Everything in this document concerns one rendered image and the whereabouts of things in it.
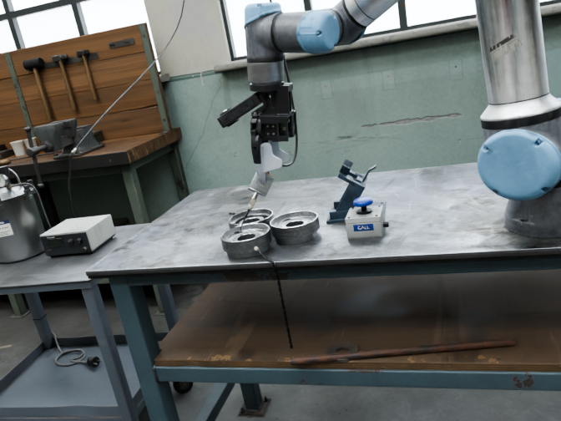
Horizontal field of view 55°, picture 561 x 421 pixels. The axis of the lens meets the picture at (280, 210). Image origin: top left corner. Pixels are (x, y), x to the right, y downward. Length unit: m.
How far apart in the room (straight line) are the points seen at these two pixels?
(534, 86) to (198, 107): 2.26
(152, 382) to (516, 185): 0.92
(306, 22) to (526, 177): 0.46
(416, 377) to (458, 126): 1.72
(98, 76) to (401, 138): 1.61
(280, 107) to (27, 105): 2.41
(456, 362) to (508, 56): 0.59
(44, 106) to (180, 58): 0.81
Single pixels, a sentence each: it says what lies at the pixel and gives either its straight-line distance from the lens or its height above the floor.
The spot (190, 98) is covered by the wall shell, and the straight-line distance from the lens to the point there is 2.95.
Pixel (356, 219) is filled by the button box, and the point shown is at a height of 0.84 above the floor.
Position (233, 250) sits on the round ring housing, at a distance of 1.09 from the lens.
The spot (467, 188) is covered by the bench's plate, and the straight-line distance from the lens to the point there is 1.34.
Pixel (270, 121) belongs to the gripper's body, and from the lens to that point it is 1.11.
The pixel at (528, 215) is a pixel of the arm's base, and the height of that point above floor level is 0.83.
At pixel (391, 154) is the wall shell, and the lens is 2.73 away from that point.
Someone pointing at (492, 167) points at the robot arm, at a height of 0.97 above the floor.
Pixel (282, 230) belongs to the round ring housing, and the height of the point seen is 0.83.
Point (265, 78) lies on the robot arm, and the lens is 1.09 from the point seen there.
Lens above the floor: 1.20
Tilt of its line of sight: 17 degrees down
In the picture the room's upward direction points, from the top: 10 degrees counter-clockwise
